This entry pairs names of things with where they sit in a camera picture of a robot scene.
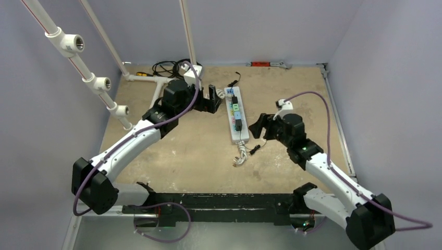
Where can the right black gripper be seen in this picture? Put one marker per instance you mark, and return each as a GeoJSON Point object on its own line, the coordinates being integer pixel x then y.
{"type": "Point", "coordinates": [268, 126]}

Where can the aluminium rail frame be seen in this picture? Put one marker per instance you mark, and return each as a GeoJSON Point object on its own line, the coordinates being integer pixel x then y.
{"type": "Point", "coordinates": [325, 72]}

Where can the white plug with cord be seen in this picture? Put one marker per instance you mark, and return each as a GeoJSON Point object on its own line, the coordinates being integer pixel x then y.
{"type": "Point", "coordinates": [220, 93]}

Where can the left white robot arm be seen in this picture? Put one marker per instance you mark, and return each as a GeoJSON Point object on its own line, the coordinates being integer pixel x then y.
{"type": "Point", "coordinates": [92, 180]}

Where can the white power strip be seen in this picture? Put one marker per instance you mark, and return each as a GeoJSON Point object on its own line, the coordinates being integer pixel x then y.
{"type": "Point", "coordinates": [236, 112]}

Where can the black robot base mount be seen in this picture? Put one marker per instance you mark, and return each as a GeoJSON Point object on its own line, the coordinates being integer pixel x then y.
{"type": "Point", "coordinates": [279, 209]}

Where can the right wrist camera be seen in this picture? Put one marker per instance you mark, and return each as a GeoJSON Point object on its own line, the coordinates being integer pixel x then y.
{"type": "Point", "coordinates": [284, 107]}

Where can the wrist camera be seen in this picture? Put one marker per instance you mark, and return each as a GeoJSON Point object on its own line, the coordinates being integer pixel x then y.
{"type": "Point", "coordinates": [284, 107]}
{"type": "Point", "coordinates": [190, 77]}

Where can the yellow handled screwdriver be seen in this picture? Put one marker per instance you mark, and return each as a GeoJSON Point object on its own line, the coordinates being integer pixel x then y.
{"type": "Point", "coordinates": [144, 74]}

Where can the red adjustable wrench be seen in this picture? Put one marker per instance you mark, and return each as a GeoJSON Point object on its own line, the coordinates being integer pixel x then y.
{"type": "Point", "coordinates": [280, 64]}

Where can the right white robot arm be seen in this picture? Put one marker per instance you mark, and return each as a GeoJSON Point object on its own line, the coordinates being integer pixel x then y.
{"type": "Point", "coordinates": [364, 216]}

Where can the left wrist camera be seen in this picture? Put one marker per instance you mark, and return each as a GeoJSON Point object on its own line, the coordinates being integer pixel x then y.
{"type": "Point", "coordinates": [190, 77]}

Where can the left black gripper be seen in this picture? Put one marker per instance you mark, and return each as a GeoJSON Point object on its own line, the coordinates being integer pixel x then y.
{"type": "Point", "coordinates": [210, 104]}

